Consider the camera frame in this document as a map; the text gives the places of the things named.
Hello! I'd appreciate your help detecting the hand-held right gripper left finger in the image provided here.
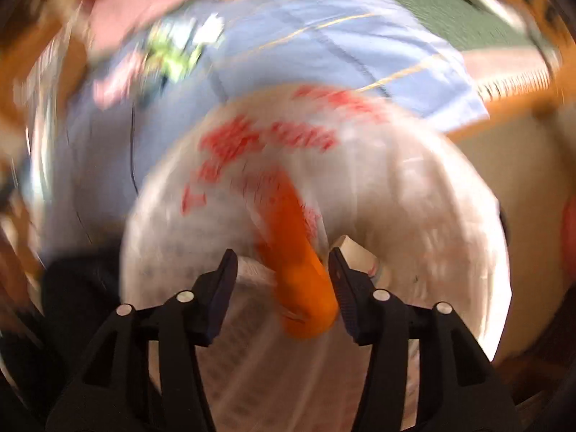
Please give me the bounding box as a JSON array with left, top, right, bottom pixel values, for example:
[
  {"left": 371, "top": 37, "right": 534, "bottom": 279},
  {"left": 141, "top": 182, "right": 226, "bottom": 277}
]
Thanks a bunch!
[{"left": 45, "top": 248, "right": 238, "bottom": 432}]

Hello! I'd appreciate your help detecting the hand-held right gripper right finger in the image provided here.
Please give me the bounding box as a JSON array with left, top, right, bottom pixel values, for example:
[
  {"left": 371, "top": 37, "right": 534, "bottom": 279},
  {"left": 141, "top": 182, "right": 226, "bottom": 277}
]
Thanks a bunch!
[{"left": 328, "top": 247, "right": 523, "bottom": 432}]

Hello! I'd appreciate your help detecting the orange carrot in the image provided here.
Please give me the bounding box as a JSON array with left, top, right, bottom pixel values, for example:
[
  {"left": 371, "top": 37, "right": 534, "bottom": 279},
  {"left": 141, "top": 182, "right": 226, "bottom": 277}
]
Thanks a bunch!
[{"left": 254, "top": 180, "right": 340, "bottom": 340}]

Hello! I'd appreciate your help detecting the white plastic bag red print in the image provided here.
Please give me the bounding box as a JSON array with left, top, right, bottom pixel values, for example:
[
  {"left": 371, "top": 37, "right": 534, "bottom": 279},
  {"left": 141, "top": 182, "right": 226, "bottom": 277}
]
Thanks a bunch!
[{"left": 121, "top": 83, "right": 514, "bottom": 432}]

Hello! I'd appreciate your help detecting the green paper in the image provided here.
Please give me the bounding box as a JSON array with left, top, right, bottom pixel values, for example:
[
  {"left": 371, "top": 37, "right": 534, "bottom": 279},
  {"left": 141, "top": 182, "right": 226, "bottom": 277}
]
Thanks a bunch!
[{"left": 146, "top": 15, "right": 226, "bottom": 84}]

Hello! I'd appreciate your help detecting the blue striped cloth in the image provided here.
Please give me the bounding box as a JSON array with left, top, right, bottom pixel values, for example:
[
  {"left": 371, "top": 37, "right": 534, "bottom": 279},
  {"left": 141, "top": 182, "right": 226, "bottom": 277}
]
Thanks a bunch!
[{"left": 40, "top": 0, "right": 491, "bottom": 271}]

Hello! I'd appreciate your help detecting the pink quilt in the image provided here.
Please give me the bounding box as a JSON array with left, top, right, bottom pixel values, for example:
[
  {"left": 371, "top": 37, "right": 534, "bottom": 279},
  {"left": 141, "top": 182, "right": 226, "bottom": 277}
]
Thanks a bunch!
[{"left": 85, "top": 0, "right": 212, "bottom": 61}]

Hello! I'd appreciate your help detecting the green bed mat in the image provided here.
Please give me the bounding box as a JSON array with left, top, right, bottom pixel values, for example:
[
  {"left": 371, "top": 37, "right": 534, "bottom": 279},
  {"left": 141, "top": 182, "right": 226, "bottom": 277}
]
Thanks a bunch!
[{"left": 252, "top": 0, "right": 536, "bottom": 61}]

